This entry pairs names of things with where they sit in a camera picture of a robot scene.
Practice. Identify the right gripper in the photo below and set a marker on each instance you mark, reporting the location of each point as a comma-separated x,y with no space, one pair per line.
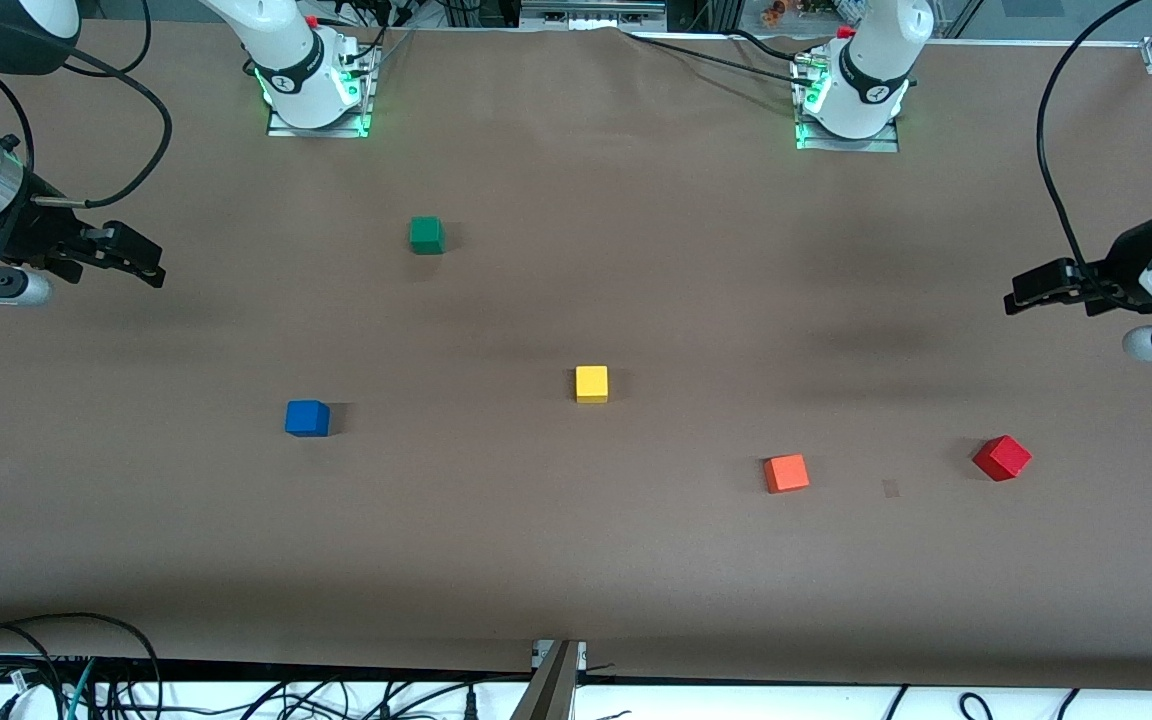
33,236

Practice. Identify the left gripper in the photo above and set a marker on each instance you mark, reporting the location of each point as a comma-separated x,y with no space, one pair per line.
1123,262

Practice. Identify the red cube block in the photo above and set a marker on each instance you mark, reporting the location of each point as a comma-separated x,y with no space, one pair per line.
1002,458

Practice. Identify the blue cube block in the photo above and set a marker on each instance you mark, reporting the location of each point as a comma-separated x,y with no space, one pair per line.
305,418

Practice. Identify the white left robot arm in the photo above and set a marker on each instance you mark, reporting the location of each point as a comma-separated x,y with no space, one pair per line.
871,60

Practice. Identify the green cube block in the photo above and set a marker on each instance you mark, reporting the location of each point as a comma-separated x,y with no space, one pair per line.
425,235

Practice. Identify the orange cube block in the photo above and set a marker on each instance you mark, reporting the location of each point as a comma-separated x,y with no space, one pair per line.
786,473

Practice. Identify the yellow cube block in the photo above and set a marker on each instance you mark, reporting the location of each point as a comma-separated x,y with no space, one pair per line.
591,383

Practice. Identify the brown paper table cover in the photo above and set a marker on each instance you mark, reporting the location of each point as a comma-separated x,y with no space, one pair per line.
536,550

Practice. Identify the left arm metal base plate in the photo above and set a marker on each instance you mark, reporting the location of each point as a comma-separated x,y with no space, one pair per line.
886,143

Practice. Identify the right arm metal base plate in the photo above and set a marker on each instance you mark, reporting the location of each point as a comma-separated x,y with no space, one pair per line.
361,118

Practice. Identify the silver aluminium frame rail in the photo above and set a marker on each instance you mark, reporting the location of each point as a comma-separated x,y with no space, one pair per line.
591,12

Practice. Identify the metal table clamp bracket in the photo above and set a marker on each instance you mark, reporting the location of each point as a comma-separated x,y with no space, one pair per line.
548,690

